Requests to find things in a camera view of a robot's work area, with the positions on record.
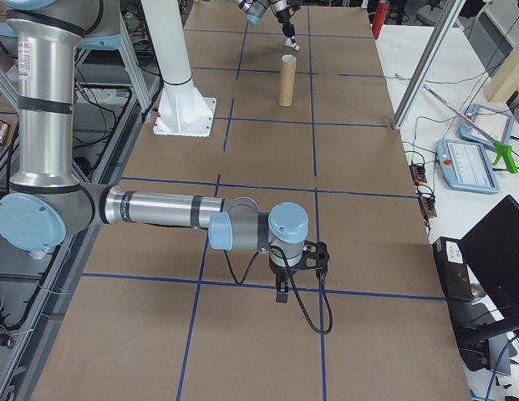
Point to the black computer box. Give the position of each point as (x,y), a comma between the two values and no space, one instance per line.
(453,267)

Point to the metal stand with green clip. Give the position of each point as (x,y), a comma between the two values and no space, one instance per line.
(505,156)

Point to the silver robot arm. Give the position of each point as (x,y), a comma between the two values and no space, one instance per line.
(252,12)
(159,209)

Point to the white feather shuttlecock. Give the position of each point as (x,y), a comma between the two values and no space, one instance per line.
(292,43)

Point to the blue grey teach pendant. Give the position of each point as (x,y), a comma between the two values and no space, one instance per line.
(491,125)
(468,167)

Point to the black monitor screen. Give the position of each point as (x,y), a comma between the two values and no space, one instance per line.
(499,250)

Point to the brown cardboard tube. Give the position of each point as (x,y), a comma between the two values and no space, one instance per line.
(286,81)

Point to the white pedestal column with plate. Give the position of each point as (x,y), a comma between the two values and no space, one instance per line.
(179,96)

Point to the pale wooden plank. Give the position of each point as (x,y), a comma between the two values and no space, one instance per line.
(507,62)

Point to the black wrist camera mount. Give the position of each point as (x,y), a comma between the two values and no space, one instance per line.
(316,255)

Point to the black monitor stand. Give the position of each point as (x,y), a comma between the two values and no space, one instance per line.
(484,334)

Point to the aluminium profile post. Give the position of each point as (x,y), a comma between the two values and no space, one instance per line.
(422,62)

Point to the pink striped hand tool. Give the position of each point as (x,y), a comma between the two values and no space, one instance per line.
(2,134)

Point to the black orange connector box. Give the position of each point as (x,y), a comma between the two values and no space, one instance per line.
(428,207)
(418,174)

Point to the red cylinder tube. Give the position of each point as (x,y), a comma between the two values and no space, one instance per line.
(381,18)

